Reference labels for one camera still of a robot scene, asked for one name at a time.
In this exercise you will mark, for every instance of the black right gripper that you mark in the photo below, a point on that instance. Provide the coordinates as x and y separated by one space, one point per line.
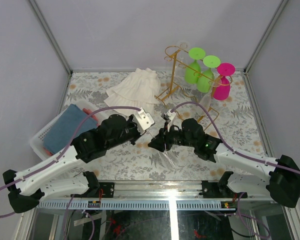
158 142

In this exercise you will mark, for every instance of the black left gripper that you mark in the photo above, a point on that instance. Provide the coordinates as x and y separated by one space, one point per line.
132 122

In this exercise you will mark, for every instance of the clear wine glass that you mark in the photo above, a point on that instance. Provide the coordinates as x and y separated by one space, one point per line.
168 159
182 56
205 102

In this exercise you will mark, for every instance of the gold wire wine glass rack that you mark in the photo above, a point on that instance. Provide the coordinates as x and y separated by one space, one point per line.
175 86

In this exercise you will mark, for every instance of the green plastic wine glass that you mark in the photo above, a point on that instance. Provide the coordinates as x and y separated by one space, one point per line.
204 82
193 70

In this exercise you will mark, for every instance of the magenta plastic wine glass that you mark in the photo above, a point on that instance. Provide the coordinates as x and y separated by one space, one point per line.
223 88

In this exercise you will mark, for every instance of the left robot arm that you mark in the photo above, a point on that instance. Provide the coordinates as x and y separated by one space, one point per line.
29 187

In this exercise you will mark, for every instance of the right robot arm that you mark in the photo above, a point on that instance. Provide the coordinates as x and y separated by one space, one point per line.
278 178

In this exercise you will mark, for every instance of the white pleated cloth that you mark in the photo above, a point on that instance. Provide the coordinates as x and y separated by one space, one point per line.
138 89

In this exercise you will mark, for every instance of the red item in basket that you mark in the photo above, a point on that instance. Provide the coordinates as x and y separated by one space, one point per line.
92 117

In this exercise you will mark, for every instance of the blue folded towel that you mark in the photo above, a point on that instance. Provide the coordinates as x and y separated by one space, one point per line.
63 129

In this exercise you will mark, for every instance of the white plastic basket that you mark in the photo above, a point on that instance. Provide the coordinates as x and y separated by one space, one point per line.
37 141

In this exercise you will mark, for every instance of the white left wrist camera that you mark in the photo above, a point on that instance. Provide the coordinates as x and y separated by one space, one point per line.
143 120

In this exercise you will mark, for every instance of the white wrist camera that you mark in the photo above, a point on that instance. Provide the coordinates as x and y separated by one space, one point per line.
143 120
169 118

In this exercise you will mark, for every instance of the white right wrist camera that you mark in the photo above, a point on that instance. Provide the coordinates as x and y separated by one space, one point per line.
169 118

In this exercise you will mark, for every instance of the aluminium front rail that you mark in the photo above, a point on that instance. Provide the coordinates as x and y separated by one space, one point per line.
149 195

